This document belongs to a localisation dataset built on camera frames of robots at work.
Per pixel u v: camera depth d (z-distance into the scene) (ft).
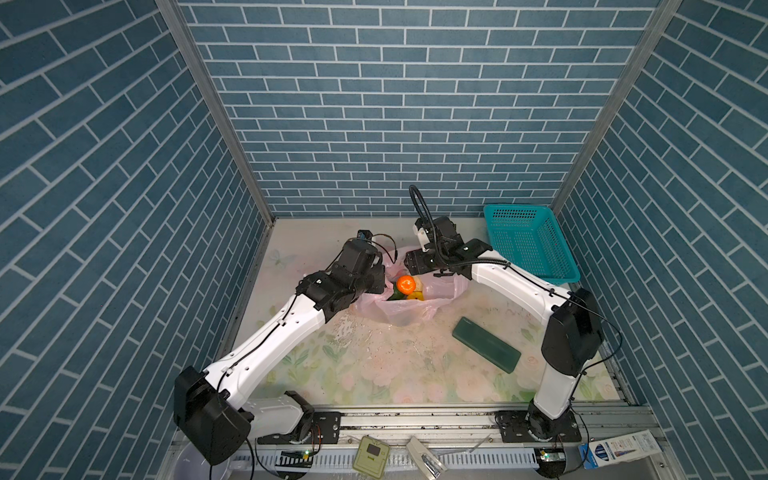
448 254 2.15
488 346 2.86
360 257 1.81
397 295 3.05
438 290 2.85
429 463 2.23
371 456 2.27
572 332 1.58
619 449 2.31
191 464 2.27
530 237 3.79
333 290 1.69
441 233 2.16
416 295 3.04
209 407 1.23
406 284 2.99
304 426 2.11
